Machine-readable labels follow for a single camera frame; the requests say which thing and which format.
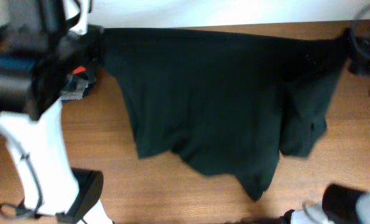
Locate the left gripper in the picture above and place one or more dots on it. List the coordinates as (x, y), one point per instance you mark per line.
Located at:
(98, 38)

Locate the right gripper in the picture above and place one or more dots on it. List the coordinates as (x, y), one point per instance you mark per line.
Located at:
(359, 64)

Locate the black t-shirt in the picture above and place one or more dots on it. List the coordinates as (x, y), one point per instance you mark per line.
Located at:
(225, 103)

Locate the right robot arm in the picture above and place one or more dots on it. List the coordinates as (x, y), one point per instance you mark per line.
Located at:
(340, 204)

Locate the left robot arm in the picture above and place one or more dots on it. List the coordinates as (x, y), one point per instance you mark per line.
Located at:
(41, 47)

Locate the red folded t-shirt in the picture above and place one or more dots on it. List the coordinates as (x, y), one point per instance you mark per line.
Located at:
(78, 70)

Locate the dark folded garment stack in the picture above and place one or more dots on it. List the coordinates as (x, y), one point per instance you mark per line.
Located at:
(85, 87)

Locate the grey folded garment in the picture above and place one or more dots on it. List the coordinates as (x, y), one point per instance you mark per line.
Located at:
(70, 91)

